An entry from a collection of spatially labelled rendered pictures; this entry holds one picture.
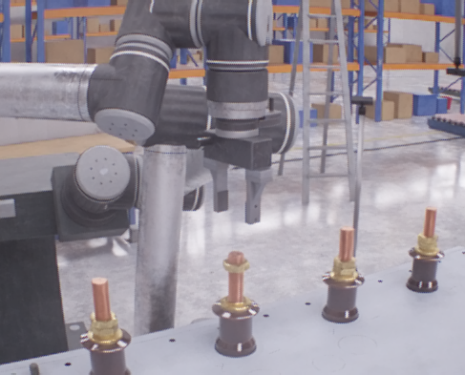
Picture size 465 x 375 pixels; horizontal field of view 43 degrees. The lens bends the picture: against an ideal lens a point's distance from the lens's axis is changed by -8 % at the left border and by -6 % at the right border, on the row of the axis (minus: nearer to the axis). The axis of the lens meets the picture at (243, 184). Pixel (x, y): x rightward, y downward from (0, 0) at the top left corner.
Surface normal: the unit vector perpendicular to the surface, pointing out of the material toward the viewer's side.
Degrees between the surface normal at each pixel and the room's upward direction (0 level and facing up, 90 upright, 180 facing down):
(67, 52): 90
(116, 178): 60
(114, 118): 137
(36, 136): 90
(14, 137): 90
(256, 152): 90
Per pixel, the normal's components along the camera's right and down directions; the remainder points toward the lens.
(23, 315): 0.40, 0.25
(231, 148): -0.74, 0.18
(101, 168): 0.35, -0.26
